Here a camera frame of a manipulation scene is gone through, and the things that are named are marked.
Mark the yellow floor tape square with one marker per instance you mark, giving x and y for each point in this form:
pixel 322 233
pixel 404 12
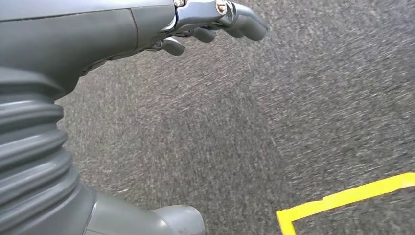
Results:
pixel 356 192

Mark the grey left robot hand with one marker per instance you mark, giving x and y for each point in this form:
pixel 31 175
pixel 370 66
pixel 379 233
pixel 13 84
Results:
pixel 81 32

